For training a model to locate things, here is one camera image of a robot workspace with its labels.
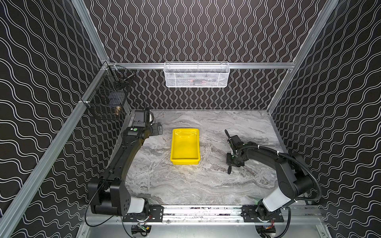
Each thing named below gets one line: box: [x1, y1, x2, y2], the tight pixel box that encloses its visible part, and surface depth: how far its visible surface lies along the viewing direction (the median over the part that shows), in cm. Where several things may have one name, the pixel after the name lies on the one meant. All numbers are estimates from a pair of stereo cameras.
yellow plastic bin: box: [170, 127, 201, 165], surface depth 99 cm
